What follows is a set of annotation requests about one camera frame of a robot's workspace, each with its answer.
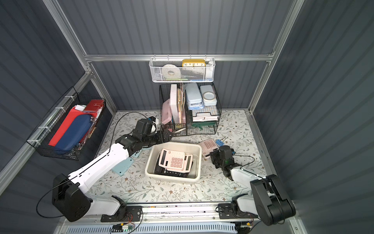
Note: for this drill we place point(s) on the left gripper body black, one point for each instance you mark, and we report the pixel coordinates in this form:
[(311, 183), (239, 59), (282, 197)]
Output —
[(163, 137)]

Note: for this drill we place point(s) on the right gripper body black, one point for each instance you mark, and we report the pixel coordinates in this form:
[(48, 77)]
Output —
[(214, 156)]

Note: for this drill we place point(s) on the pink calculator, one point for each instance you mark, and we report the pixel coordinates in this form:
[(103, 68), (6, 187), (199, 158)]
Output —
[(174, 160), (208, 146)]

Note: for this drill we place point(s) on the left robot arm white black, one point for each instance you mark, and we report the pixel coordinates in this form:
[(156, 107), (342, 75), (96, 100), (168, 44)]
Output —
[(69, 193)]

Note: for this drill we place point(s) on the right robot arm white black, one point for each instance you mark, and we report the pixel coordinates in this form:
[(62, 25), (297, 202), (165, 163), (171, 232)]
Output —
[(268, 200)]

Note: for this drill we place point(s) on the beige plastic storage box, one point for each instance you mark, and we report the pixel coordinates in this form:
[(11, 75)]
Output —
[(193, 162)]

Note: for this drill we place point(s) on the light blue calculator lower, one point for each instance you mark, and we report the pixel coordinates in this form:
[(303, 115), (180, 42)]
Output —
[(121, 168)]

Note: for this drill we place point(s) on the white round tape box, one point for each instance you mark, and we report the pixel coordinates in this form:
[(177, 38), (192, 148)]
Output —
[(208, 95)]

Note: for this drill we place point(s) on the blue binder clip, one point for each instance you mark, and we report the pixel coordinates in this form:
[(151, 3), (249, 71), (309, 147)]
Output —
[(220, 142)]

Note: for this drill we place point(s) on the pink case in organizer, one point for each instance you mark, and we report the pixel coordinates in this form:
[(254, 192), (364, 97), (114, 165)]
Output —
[(166, 115)]

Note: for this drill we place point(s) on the floral table mat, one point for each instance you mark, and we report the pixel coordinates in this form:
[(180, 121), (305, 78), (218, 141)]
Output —
[(136, 187)]

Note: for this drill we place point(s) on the pink upright book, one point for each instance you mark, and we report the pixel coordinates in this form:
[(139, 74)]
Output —
[(173, 98)]

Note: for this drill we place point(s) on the light blue pencil case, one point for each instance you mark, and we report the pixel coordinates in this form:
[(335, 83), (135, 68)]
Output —
[(194, 97)]

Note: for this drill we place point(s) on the white tape roll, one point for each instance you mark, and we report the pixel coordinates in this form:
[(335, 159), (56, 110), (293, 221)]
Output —
[(171, 72)]

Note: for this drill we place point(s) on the white mesh hanging basket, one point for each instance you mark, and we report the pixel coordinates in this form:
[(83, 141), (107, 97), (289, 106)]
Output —
[(188, 74)]

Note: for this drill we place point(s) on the yellow clock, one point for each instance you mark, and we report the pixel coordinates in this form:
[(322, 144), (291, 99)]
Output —
[(193, 63)]

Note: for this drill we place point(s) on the red wallet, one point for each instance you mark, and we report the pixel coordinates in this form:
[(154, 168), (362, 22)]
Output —
[(94, 105)]

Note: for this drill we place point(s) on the navy blue pouch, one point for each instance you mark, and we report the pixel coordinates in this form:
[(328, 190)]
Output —
[(77, 130)]

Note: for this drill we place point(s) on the red folder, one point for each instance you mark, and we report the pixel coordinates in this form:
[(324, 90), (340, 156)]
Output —
[(73, 113)]

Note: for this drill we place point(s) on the small circuit board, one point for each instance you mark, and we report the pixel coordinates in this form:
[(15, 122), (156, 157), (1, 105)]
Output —
[(120, 228)]

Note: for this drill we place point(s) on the black wire desk organizer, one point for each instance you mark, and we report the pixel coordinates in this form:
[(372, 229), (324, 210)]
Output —
[(209, 113)]

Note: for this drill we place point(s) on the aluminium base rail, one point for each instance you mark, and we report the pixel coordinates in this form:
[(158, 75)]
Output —
[(205, 217)]

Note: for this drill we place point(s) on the black wire side basket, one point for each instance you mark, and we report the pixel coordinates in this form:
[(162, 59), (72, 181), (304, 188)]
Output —
[(88, 145)]

